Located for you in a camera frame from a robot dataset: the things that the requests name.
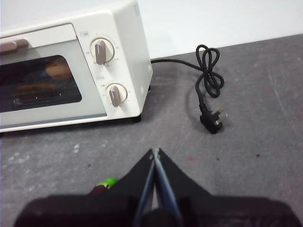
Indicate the oven door with glass window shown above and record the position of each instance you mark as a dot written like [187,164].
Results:
[47,37]

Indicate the purple eggplant with green stem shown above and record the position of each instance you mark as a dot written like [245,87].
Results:
[107,182]

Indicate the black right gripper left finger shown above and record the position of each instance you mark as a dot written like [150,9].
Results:
[113,208]

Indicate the white oven timer knob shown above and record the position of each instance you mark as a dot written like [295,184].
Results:
[116,94]

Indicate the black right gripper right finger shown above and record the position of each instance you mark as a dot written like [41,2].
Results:
[201,208]

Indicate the white oven temperature knob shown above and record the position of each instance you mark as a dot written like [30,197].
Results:
[102,50]

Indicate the white toaster oven housing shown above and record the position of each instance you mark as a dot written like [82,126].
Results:
[132,47]

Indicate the brown round potato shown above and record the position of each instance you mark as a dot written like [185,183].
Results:
[58,71]

